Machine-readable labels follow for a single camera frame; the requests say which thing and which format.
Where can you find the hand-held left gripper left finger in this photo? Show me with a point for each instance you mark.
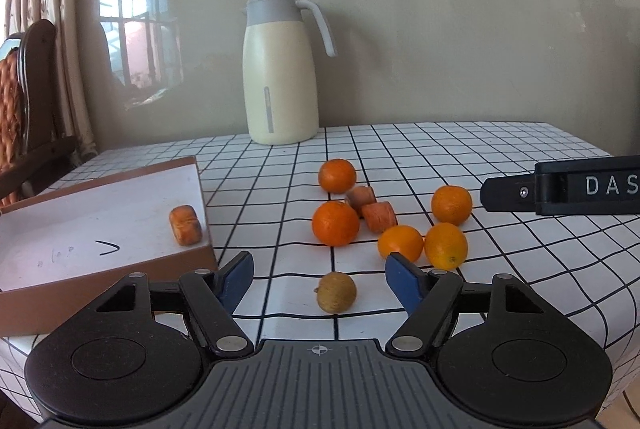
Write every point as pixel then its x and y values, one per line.
pixel 239 276

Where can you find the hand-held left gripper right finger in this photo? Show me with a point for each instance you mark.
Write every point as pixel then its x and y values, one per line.
pixel 402 279

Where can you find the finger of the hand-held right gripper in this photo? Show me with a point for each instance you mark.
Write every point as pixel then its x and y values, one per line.
pixel 507 194

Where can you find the orange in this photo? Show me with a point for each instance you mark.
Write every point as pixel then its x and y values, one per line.
pixel 337 175
pixel 335 224
pixel 451 205
pixel 445 245
pixel 402 241

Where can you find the carrot chunk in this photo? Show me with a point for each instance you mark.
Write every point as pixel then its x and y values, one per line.
pixel 380 216
pixel 185 225

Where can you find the brown cardboard box white inside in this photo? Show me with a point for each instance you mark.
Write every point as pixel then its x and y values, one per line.
pixel 75 219

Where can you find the white black checked tablecloth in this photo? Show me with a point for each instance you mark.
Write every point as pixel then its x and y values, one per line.
pixel 525 259

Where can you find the brown kiwi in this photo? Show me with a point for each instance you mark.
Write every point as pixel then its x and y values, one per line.
pixel 336 292

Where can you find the brown cylinder block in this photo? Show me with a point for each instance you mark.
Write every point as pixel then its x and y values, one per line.
pixel 360 199

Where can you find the cream thermos jug grey lid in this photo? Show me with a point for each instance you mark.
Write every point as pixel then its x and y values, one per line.
pixel 280 84

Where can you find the beige floral curtain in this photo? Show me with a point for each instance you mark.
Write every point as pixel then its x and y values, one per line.
pixel 65 84

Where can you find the wooden chair woven cushion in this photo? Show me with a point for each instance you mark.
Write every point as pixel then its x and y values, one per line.
pixel 37 84

